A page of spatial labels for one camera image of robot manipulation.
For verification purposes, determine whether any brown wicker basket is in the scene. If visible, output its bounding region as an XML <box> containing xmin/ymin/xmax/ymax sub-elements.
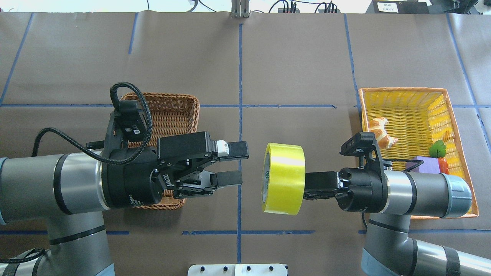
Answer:
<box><xmin>135</xmin><ymin>92</ymin><xmax>200</xmax><ymax>210</ymax></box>

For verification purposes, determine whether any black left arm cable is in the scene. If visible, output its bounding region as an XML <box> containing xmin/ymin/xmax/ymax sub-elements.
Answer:
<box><xmin>0</xmin><ymin>82</ymin><xmax>154</xmax><ymax>265</ymax></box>

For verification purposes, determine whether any black box device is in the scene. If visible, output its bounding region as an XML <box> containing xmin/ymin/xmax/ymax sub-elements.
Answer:
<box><xmin>365</xmin><ymin>0</ymin><xmax>430</xmax><ymax>14</ymax></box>

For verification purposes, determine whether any yellow tape roll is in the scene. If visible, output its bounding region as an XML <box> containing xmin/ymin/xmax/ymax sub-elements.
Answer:
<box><xmin>261</xmin><ymin>143</ymin><xmax>306</xmax><ymax>215</ymax></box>

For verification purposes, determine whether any toy bread croissant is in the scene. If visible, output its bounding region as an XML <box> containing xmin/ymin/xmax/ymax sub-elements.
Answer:
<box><xmin>368</xmin><ymin>117</ymin><xmax>398</xmax><ymax>149</ymax></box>

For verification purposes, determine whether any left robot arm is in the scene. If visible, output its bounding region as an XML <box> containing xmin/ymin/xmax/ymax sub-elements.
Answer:
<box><xmin>1</xmin><ymin>130</ymin><xmax>249</xmax><ymax>276</ymax></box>

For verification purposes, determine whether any orange toy carrot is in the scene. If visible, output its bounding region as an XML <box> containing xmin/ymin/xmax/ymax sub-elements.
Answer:
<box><xmin>437</xmin><ymin>157</ymin><xmax>450</xmax><ymax>174</ymax></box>

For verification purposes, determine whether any purple toy block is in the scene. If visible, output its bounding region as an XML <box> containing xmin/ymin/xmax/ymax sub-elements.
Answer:
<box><xmin>405</xmin><ymin>156</ymin><xmax>441</xmax><ymax>174</ymax></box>

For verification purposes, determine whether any aluminium frame post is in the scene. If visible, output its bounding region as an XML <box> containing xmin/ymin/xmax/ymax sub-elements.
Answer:
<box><xmin>231</xmin><ymin>0</ymin><xmax>250</xmax><ymax>18</ymax></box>

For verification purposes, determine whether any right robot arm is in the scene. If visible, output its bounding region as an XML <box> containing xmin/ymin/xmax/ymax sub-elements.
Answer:
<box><xmin>304</xmin><ymin>168</ymin><xmax>491</xmax><ymax>276</ymax></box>

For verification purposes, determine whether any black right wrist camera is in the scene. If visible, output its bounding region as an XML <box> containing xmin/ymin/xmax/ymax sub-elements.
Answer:
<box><xmin>339</xmin><ymin>131</ymin><xmax>384</xmax><ymax>168</ymax></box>

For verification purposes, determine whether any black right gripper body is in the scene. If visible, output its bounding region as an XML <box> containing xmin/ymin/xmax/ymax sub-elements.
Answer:
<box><xmin>335</xmin><ymin>168</ymin><xmax>388</xmax><ymax>213</ymax></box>

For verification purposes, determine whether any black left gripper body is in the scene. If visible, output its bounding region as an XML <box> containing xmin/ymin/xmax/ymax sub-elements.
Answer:
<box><xmin>101</xmin><ymin>131</ymin><xmax>220</xmax><ymax>209</ymax></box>

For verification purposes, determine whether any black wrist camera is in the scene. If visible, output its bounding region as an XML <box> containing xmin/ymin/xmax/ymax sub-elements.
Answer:
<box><xmin>115</xmin><ymin>100</ymin><xmax>148</xmax><ymax>143</ymax></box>
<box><xmin>339</xmin><ymin>131</ymin><xmax>384</xmax><ymax>168</ymax></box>

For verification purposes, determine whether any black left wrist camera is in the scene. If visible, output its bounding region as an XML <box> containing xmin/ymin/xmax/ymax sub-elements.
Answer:
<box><xmin>115</xmin><ymin>100</ymin><xmax>148</xmax><ymax>143</ymax></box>

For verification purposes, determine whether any yellow plastic basket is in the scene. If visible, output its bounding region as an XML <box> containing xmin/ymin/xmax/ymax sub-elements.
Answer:
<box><xmin>358</xmin><ymin>87</ymin><xmax>475</xmax><ymax>195</ymax></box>

